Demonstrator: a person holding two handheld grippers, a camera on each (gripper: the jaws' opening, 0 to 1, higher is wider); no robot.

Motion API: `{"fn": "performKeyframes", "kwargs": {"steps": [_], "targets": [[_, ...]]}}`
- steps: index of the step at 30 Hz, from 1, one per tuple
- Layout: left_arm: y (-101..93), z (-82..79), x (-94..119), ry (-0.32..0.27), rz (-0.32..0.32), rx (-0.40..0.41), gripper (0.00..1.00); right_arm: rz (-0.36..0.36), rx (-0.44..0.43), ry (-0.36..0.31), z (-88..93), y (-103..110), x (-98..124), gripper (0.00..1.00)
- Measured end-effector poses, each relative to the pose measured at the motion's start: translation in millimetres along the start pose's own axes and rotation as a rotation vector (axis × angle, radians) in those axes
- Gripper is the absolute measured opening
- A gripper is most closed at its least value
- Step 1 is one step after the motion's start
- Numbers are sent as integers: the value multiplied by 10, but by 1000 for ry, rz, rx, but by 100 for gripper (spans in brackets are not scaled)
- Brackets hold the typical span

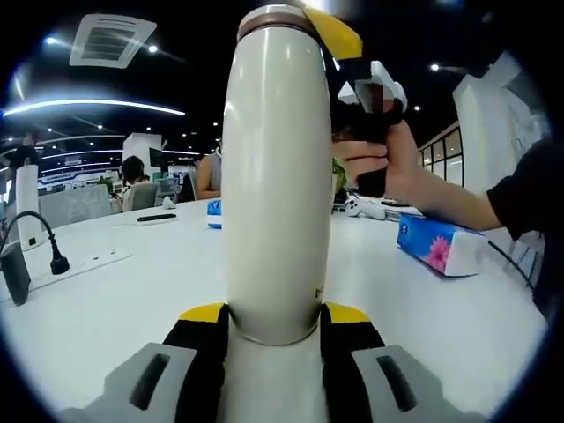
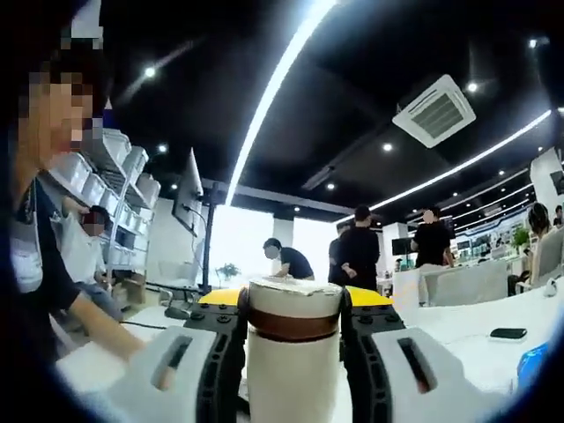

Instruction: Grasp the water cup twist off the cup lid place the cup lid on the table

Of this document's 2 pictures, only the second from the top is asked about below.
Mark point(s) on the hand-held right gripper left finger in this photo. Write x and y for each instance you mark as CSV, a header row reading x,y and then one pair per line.
x,y
150,379

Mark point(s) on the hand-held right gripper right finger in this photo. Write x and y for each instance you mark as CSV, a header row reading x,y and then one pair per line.
x,y
440,379

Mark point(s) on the white water cup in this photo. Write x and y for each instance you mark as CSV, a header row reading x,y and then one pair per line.
x,y
293,379

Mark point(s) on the white brown cup lid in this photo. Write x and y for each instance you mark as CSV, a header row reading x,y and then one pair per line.
x,y
294,304

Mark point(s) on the white table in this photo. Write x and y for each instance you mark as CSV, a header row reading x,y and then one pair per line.
x,y
476,317

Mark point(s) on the black computer mouse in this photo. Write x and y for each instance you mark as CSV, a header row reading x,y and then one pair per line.
x,y
178,312

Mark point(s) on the black remote control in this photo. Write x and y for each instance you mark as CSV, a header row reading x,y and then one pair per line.
x,y
508,333

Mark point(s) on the blue tissue pack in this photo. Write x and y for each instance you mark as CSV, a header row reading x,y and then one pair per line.
x,y
535,365

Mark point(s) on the grey desk partition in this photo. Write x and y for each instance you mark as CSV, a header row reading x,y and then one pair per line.
x,y
462,282

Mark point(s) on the small potted plant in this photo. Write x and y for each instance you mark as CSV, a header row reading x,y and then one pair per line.
x,y
520,238
228,269

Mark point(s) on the white computer mouse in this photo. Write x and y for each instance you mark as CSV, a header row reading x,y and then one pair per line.
x,y
550,287

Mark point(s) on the person's black shirt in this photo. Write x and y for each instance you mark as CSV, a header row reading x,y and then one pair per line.
x,y
39,273

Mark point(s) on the black monitor pole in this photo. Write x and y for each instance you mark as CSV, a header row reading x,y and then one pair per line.
x,y
209,238

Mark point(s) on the grey office chair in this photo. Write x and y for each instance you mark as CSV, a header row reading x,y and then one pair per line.
x,y
548,255

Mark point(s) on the monitor on stand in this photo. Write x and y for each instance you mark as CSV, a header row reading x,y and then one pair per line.
x,y
187,194

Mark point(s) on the straight ceiling light strip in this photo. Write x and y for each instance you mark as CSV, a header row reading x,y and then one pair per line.
x,y
458,163

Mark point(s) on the ceiling air conditioner vent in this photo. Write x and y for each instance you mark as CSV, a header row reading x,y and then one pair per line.
x,y
434,110

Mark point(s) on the curved ceiling light strip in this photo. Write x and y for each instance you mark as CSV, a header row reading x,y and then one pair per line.
x,y
273,97

